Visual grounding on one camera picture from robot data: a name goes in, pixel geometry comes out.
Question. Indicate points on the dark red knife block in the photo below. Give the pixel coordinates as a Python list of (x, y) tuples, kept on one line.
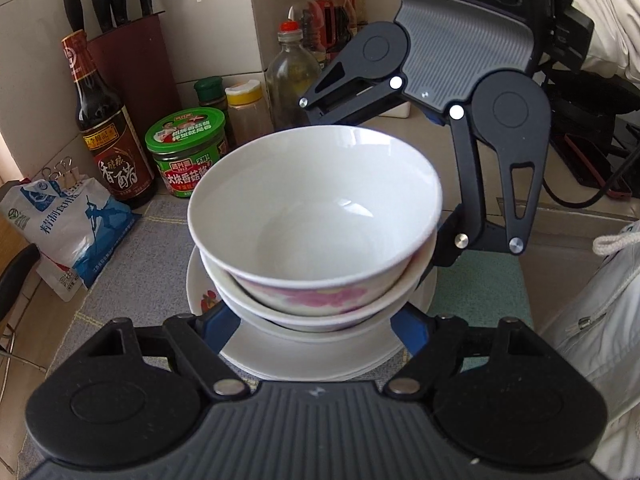
[(135, 70)]

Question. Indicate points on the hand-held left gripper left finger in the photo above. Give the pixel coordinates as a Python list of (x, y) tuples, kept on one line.
[(220, 330)]

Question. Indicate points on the dark green lidded spice jar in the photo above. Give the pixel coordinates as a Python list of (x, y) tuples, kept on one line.
[(212, 95)]

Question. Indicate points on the yellow lidded spice jar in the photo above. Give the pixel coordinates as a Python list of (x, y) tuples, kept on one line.
[(245, 115)]

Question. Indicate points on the glass bottle with red cap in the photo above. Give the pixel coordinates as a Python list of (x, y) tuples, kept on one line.
[(292, 80)]

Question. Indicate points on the white bowl with pink flowers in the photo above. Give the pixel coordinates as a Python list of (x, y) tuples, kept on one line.
[(215, 275), (310, 200)]

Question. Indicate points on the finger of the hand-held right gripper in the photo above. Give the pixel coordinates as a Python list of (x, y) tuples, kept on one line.
[(450, 250), (320, 110)]

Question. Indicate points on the grey and teal checked cloth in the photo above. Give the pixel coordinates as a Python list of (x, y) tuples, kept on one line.
[(125, 280)]

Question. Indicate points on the blue and white salt bag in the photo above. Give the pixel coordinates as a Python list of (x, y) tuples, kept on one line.
[(65, 230)]

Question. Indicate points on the red label sauce bottle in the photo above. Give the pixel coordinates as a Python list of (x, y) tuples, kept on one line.
[(327, 15)]

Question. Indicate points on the white floral plate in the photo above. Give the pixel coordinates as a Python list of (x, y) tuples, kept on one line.
[(300, 347)]

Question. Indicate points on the green lidded sauce jar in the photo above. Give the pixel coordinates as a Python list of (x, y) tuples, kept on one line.
[(180, 160)]

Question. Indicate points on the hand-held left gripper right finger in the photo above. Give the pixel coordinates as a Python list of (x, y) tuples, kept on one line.
[(407, 332)]

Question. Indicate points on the person's white jacket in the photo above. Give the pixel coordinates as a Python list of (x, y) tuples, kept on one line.
[(600, 320)]

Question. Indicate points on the dark vinegar bottle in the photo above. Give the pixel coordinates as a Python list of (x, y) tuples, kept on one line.
[(107, 150)]

